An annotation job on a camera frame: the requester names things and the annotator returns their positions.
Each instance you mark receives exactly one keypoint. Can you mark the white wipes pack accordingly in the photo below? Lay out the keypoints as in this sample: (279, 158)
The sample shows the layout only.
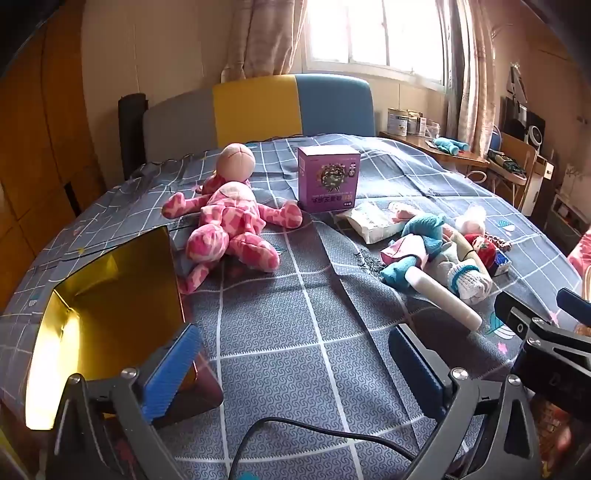
(371, 221)

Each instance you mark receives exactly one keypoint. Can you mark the purple cardboard box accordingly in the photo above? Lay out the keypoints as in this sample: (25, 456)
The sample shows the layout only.
(328, 184)

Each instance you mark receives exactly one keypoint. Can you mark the grey grid bedsheet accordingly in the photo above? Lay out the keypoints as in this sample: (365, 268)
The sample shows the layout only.
(286, 323)

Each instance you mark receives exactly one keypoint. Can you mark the window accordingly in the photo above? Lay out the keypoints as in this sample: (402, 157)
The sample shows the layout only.
(369, 32)

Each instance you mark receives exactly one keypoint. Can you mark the pink spotted plush monkey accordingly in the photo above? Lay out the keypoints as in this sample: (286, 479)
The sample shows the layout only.
(231, 217)

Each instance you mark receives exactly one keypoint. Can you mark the cream white tube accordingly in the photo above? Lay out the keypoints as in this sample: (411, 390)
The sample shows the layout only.
(445, 297)

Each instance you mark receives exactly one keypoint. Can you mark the teal plush toy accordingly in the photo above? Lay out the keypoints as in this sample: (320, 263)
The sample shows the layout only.
(450, 145)

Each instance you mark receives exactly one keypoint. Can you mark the white tin can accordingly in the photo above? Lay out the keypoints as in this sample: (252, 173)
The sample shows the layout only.
(397, 122)

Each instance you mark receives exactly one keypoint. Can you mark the wooden desk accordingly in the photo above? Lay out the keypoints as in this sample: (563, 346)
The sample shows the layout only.
(452, 159)

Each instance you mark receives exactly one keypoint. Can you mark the red patterned cloth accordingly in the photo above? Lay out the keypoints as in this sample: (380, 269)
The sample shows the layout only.
(561, 438)

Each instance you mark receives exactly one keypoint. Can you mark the wooden wardrobe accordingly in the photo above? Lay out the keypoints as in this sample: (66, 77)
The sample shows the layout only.
(41, 138)

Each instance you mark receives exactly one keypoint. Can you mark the small carton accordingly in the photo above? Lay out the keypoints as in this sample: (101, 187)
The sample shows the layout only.
(414, 124)

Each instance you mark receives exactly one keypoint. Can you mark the pink towel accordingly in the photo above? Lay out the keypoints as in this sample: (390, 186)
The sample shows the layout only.
(402, 212)

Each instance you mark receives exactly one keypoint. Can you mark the red christmas sock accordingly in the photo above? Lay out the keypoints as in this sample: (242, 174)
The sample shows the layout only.
(480, 251)

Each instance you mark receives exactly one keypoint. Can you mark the gold box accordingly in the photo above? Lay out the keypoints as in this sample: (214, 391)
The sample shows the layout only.
(92, 295)

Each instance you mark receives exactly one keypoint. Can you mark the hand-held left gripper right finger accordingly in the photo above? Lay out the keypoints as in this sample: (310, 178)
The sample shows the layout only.
(415, 374)

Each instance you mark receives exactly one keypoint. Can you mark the blue tissue packet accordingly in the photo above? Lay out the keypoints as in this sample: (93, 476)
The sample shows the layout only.
(501, 264)

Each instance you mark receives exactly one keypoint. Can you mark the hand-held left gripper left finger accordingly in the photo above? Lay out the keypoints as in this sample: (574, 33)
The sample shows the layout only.
(171, 374)

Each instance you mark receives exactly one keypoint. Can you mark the blue teddy bear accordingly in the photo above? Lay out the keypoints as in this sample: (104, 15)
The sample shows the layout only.
(420, 227)

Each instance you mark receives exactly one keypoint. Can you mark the wooden chair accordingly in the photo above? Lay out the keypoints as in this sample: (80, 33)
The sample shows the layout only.
(517, 157)

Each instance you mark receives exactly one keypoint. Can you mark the grey yellow blue headboard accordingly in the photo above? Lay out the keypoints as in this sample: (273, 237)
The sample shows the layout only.
(254, 108)

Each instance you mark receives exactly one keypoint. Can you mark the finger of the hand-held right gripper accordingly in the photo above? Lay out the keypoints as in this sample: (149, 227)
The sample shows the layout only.
(515, 311)
(575, 304)

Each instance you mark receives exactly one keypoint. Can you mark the patterned curtain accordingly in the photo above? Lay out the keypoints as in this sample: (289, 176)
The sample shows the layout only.
(473, 74)
(258, 41)

